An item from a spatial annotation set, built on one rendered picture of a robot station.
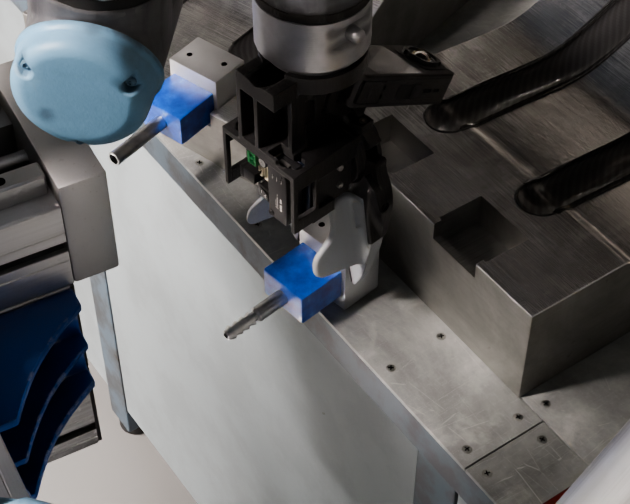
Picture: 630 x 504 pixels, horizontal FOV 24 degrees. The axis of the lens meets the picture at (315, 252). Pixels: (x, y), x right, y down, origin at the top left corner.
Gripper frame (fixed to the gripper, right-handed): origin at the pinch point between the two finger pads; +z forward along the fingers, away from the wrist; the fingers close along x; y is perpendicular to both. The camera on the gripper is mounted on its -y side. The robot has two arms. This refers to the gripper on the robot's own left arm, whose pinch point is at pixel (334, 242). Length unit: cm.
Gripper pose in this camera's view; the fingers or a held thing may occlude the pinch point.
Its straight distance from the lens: 108.4
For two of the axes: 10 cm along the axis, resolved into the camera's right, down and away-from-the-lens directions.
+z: 0.0, 6.8, 7.3
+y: -7.3, 5.0, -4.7
